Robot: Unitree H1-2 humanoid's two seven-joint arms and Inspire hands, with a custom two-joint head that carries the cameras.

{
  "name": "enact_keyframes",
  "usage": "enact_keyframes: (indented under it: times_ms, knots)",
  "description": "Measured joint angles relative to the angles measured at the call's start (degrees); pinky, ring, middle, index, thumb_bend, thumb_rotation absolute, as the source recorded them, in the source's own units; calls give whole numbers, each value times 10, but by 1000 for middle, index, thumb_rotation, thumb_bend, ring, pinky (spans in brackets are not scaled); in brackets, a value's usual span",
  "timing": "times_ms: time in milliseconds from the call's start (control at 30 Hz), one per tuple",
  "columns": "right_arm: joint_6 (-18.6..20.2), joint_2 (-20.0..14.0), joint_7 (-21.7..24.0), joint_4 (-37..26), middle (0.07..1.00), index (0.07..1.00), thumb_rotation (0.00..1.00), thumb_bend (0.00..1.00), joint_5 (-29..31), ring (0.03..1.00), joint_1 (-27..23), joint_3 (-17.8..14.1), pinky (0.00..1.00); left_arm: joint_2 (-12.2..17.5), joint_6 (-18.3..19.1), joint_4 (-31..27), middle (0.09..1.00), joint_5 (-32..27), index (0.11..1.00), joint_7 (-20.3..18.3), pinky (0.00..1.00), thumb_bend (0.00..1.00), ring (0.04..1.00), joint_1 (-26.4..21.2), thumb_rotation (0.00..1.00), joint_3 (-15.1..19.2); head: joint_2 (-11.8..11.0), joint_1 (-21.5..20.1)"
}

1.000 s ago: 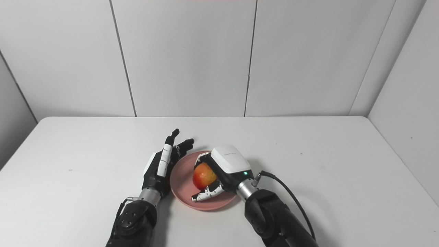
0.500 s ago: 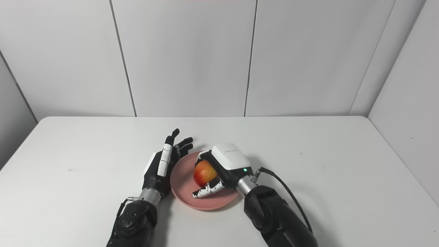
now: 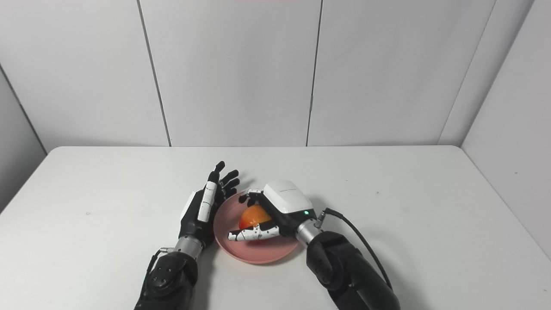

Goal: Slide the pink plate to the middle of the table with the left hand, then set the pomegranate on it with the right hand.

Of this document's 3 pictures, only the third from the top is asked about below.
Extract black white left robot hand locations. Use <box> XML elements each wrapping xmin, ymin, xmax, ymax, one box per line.
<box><xmin>179</xmin><ymin>161</ymin><xmax>240</xmax><ymax>248</ymax></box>

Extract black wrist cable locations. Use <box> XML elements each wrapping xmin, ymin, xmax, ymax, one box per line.
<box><xmin>145</xmin><ymin>247</ymin><xmax>175</xmax><ymax>287</ymax></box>
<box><xmin>316</xmin><ymin>208</ymin><xmax>393</xmax><ymax>290</ymax></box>

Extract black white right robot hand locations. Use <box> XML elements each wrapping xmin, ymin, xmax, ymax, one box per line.
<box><xmin>228</xmin><ymin>180</ymin><xmax>315</xmax><ymax>242</ymax></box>

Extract pink round plate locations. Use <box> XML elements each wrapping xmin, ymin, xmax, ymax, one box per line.
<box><xmin>213</xmin><ymin>189</ymin><xmax>302</xmax><ymax>264</ymax></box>

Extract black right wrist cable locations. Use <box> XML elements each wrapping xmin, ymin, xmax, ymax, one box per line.
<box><xmin>316</xmin><ymin>208</ymin><xmax>393</xmax><ymax>290</ymax></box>

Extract red yellow pomegranate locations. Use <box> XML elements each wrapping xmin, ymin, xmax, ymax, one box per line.
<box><xmin>239</xmin><ymin>205</ymin><xmax>272</xmax><ymax>231</ymax></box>

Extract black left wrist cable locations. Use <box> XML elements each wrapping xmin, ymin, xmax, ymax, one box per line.
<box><xmin>145</xmin><ymin>247</ymin><xmax>175</xmax><ymax>287</ymax></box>

